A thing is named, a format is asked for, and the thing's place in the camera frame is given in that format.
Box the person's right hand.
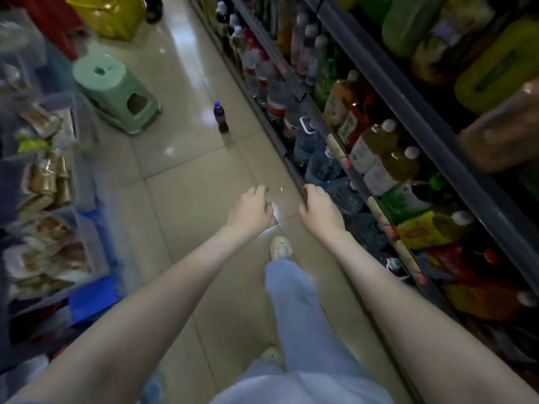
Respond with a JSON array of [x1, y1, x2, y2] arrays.
[[299, 183, 348, 245]]

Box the person's left hand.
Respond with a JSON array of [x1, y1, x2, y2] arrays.
[[226, 185, 277, 245]]

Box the dark bottle blue cap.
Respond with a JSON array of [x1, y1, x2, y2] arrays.
[[213, 100, 230, 135]]

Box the drinks shelf unit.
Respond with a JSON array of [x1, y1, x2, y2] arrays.
[[189, 0, 539, 392]]

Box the person's right forearm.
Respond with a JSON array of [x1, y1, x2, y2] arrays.
[[324, 231, 539, 404]]

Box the person's left forearm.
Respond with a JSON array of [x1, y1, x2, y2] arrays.
[[8, 227, 254, 404]]

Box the person's white shoe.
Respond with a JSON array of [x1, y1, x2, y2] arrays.
[[268, 235, 296, 261], [257, 345, 286, 367]]

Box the yellow shelf edge strip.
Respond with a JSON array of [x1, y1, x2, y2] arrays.
[[366, 198, 431, 287], [327, 134, 350, 169]]

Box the person's blue jeans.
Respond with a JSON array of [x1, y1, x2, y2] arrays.
[[211, 258, 397, 404]]

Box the blue plastic basket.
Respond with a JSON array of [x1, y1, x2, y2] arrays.
[[67, 273, 119, 325]]

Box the green plastic stool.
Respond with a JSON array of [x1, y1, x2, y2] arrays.
[[71, 52, 163, 135]]

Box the pile of brown snack packets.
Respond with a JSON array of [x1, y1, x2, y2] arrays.
[[4, 100, 94, 304]]

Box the yellow plastic bag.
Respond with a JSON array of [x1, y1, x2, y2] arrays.
[[66, 0, 146, 41]]

